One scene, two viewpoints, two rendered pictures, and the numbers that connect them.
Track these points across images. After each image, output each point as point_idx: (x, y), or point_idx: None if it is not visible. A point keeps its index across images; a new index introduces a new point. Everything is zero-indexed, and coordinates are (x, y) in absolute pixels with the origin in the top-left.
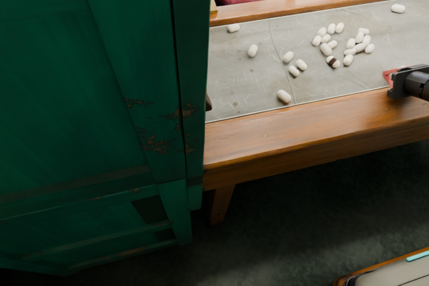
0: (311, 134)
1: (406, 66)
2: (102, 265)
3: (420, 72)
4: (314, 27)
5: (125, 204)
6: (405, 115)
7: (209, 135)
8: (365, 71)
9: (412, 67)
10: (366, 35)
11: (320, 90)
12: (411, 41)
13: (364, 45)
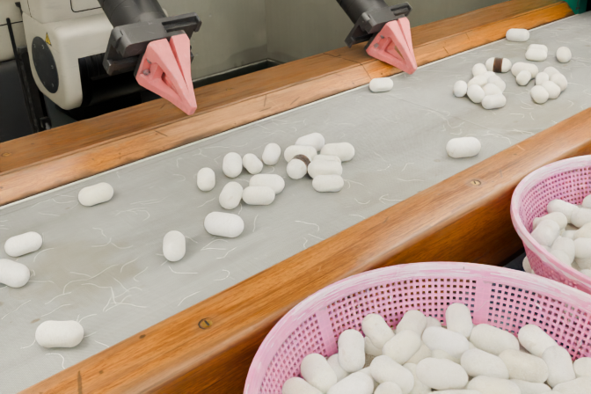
0: (455, 18)
1: (396, 21)
2: None
3: (379, 2)
4: (580, 93)
5: None
6: (360, 45)
7: (546, 2)
8: (441, 78)
9: (390, 11)
10: (483, 92)
11: (482, 54)
12: (393, 124)
13: (471, 79)
